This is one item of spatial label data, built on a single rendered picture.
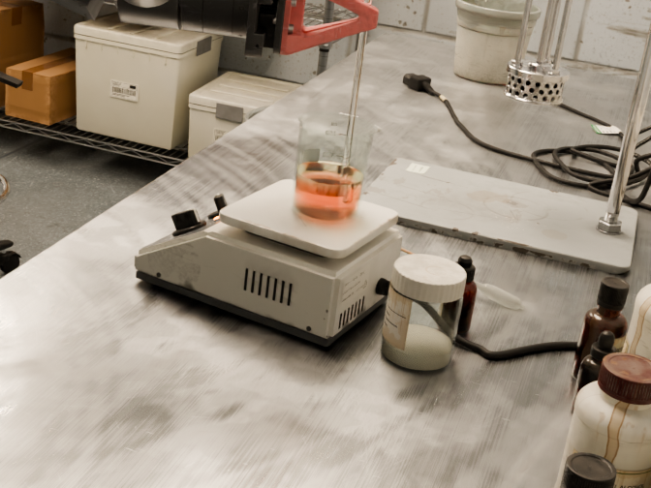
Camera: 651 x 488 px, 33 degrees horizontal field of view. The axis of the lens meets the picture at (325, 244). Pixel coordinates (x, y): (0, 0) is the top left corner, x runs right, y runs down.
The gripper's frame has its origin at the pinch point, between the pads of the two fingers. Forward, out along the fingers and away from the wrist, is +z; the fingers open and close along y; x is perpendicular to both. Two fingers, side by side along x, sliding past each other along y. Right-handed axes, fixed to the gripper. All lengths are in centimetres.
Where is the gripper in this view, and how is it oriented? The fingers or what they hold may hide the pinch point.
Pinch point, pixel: (367, 17)
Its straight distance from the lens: 88.9
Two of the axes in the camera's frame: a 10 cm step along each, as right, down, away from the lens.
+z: 9.9, 1.2, 0.2
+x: -1.2, 9.1, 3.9
